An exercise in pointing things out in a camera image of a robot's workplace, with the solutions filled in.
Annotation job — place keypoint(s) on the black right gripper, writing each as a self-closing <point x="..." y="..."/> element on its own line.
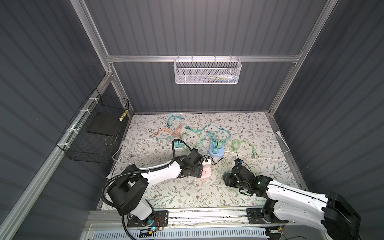
<point x="228" y="180"/>

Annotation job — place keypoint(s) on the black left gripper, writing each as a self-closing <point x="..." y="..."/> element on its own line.
<point x="198" y="170"/>

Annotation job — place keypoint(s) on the pink power strip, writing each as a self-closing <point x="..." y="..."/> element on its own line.
<point x="207" y="172"/>

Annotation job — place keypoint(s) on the white charger plug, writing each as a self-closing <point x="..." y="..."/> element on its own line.
<point x="206" y="163"/>

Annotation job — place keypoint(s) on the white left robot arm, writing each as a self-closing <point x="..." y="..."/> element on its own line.
<point x="125" y="192"/>

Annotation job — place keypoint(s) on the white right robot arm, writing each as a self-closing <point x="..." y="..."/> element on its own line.
<point x="330" y="213"/>

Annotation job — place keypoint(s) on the blue power strip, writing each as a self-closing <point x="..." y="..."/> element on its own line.
<point x="217" y="149"/>

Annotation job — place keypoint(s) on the yellow marker pen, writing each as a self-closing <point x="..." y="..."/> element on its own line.
<point x="123" y="115"/>

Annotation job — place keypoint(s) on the black corrugated conduit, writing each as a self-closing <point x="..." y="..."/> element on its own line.
<point x="125" y="191"/>

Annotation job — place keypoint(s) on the black foam pad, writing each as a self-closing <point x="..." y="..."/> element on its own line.
<point x="105" y="124"/>

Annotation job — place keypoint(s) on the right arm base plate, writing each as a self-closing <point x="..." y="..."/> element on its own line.
<point x="262" y="216"/>

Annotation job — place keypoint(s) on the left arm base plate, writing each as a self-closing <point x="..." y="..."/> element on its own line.
<point x="156" y="219"/>

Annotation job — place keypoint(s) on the white wire basket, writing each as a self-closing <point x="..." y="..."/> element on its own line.
<point x="207" y="72"/>

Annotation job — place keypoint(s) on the black wire basket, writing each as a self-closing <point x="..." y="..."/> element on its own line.
<point x="79" y="145"/>

